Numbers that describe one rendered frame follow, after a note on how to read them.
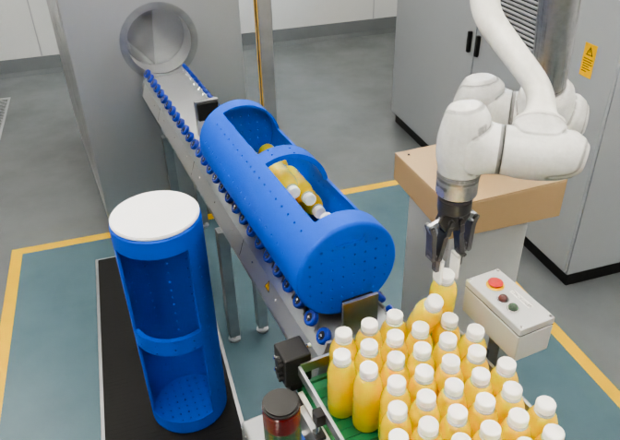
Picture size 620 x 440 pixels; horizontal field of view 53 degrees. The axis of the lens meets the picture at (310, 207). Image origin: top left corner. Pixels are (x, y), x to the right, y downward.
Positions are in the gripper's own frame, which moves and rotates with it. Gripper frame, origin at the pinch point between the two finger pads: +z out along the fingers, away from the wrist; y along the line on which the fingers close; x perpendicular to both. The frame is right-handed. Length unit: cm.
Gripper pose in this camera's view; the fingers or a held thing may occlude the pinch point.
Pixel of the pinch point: (446, 267)
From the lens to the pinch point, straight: 149.0
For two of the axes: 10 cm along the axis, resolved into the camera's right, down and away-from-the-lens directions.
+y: -9.1, 2.4, -3.4
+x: 4.1, 4.8, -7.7
